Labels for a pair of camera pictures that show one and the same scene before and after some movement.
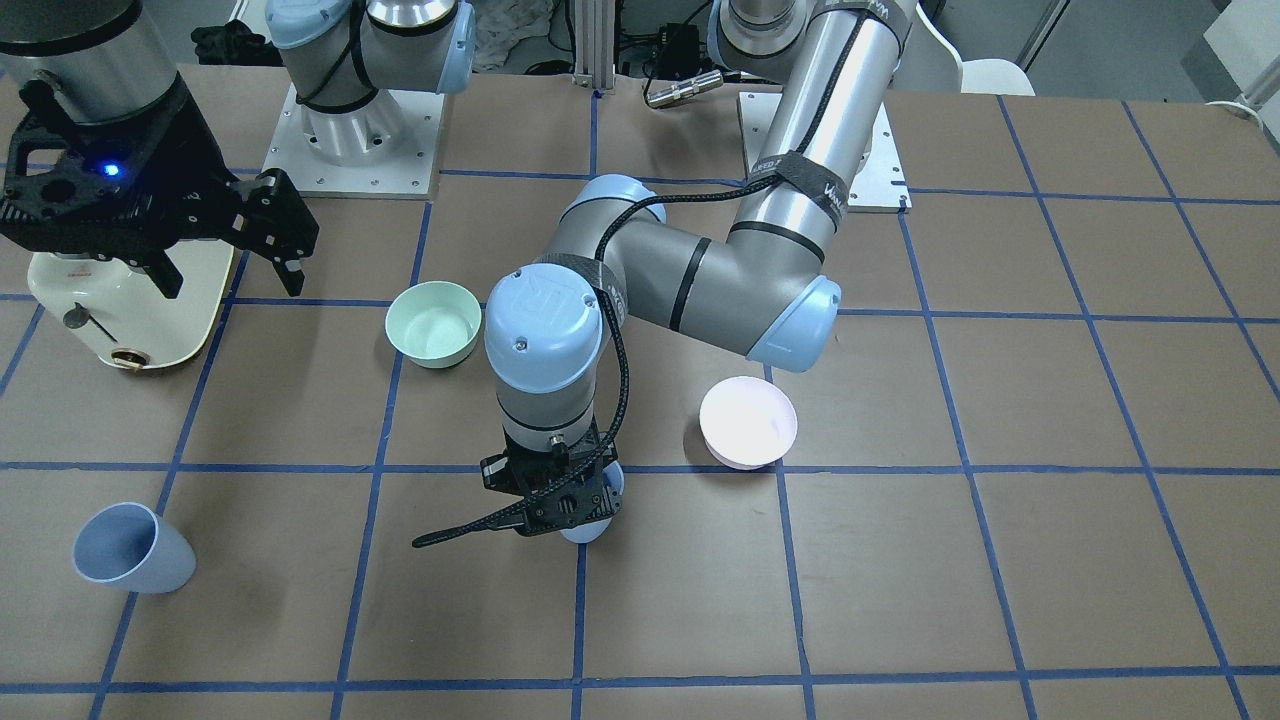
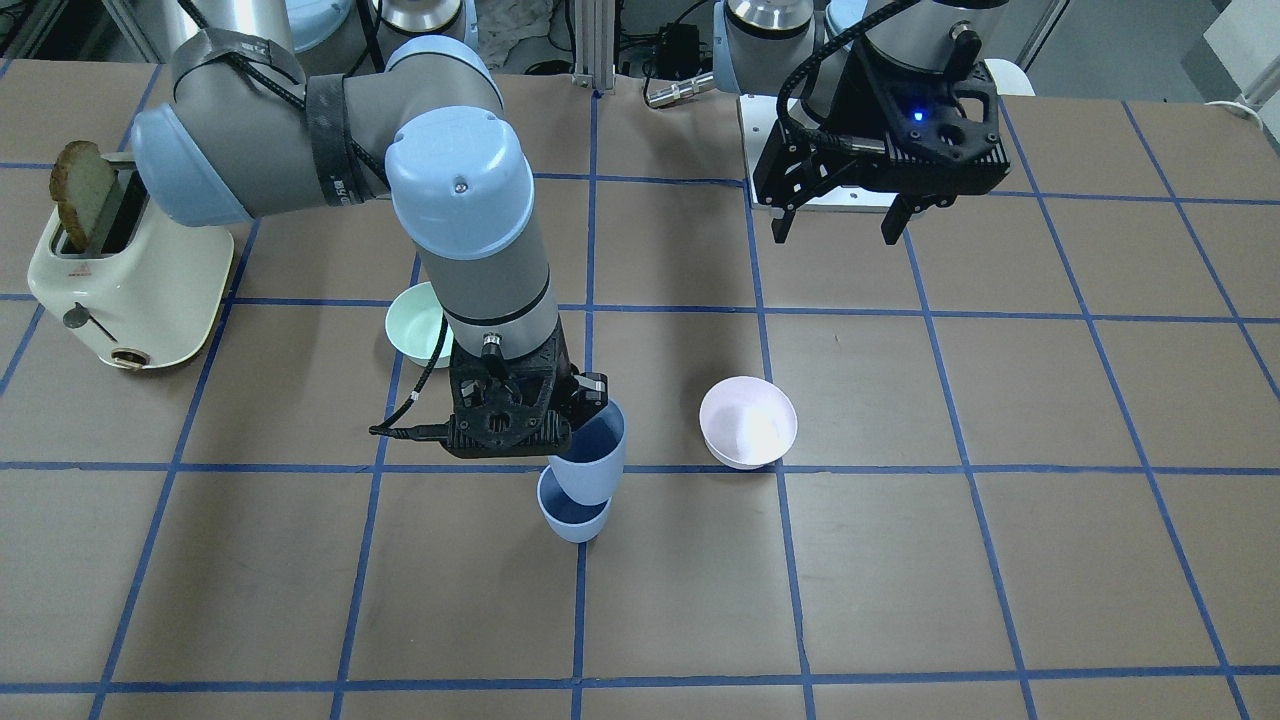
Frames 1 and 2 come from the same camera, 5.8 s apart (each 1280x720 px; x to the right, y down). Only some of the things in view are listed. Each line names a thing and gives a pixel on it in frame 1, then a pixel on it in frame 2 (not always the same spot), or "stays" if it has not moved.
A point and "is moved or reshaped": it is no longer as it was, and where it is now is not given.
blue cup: (126, 546) is moved or reshaped
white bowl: (746, 422) stays
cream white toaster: (123, 313) stays
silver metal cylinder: (686, 90) stays
